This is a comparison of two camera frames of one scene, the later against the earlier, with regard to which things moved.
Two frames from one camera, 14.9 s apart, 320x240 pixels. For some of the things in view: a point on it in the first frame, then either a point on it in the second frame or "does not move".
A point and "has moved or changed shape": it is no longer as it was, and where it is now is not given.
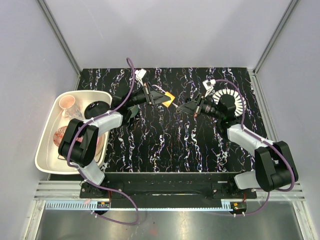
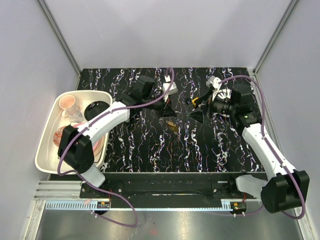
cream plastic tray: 81,105 does not move
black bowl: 94,108 does not move
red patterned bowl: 59,134 does not move
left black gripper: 155,97 → 167,109
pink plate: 100,143 does not move
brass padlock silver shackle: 172,98 has moved or changed shape
